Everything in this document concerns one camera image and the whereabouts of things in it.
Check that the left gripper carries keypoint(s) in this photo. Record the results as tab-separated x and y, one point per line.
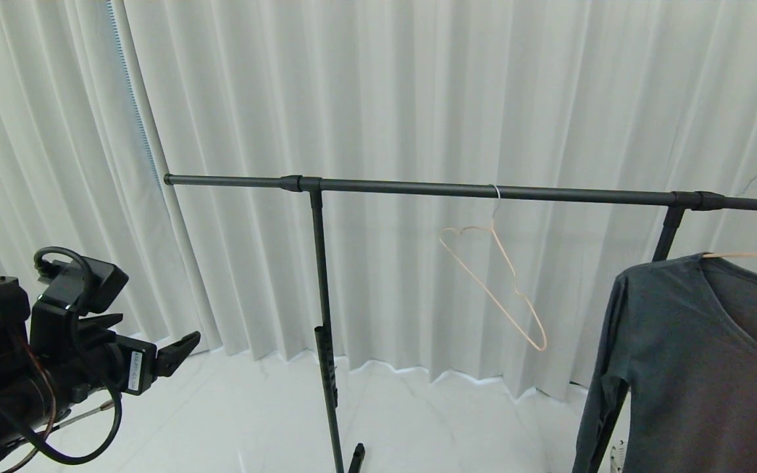
135	368

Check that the dark grey t-shirt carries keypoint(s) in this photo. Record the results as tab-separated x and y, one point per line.
681	361

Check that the pink clothes hanger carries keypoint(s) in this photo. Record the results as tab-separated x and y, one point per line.
503	269
746	253

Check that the black clothes rack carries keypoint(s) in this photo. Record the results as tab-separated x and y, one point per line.
418	188

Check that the white laundry basket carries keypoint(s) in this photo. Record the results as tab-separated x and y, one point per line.
618	456

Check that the white curtain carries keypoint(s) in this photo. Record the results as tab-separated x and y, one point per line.
385	85

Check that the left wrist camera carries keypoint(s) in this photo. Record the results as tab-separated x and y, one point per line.
83	289

